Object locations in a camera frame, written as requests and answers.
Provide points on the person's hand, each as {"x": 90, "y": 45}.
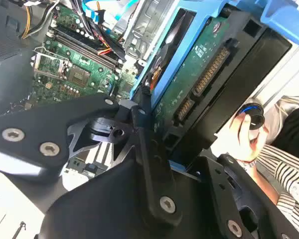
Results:
{"x": 244, "y": 144}

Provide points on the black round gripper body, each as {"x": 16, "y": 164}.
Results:
{"x": 102, "y": 206}

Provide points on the hard disk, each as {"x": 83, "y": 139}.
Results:
{"x": 189, "y": 74}

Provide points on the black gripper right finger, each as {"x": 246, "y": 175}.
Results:
{"x": 224, "y": 199}

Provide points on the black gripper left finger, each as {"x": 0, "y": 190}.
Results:
{"x": 35, "y": 129}

